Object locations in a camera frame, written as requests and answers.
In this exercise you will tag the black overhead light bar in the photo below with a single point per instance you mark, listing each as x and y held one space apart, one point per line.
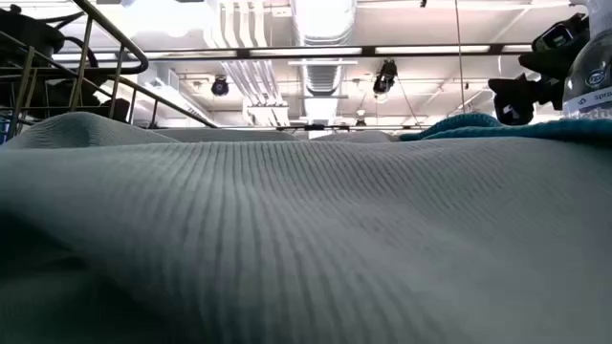
306 51

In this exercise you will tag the white ceiling pipe bundle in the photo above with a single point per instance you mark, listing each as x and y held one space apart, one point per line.
253 86

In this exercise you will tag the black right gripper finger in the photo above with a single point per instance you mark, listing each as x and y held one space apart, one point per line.
514 98

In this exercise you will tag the light blue microfiber towel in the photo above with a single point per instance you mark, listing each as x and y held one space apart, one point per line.
306 229

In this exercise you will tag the silver ventilation duct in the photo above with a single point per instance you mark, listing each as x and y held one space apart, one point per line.
322 76

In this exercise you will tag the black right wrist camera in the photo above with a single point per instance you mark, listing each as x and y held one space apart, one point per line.
559 33

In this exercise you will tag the black round ceiling camera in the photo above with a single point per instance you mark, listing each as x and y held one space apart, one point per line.
220 87

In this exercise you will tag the black hanging camera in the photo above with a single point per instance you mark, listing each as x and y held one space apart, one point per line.
385 79

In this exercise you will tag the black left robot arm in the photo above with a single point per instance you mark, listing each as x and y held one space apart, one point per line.
28 31

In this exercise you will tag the clear spray bottle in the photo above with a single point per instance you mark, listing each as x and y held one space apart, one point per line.
595 76

